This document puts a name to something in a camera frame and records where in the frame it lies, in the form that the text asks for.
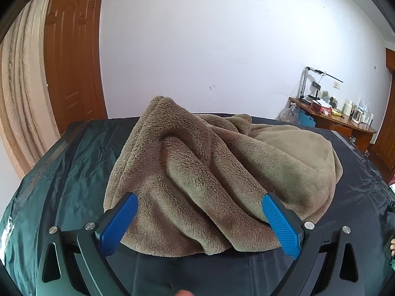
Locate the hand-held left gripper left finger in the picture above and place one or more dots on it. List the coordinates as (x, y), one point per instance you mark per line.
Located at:
(120, 222)

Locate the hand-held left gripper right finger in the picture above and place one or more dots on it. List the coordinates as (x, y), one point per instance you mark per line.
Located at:
(280, 225)

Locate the brown fleece garment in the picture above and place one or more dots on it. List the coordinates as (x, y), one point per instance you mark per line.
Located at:
(200, 166)

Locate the red box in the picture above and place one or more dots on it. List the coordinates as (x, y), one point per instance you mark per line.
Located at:
(321, 108)

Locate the black desk lamp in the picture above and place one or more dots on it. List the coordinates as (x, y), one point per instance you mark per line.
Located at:
(304, 83)

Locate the beige curtain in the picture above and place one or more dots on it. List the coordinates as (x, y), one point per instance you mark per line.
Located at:
(21, 83)

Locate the white kettle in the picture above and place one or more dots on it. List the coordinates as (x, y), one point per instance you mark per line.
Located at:
(347, 108)

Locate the blue crate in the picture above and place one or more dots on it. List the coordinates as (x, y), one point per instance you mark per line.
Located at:
(307, 119)

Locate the wooden door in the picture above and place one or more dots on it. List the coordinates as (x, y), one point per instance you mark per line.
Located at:
(74, 67)

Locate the glass kettle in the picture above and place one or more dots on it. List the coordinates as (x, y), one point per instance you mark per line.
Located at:
(358, 115)

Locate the wooden desk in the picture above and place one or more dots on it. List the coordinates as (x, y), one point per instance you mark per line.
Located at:
(339, 126)

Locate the dark bed sheet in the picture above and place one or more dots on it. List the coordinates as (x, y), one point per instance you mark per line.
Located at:
(61, 175)

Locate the plastic bag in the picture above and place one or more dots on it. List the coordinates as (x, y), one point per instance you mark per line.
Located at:
(288, 115)

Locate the wooden door frame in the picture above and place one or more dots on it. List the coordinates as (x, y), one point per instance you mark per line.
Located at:
(387, 129)

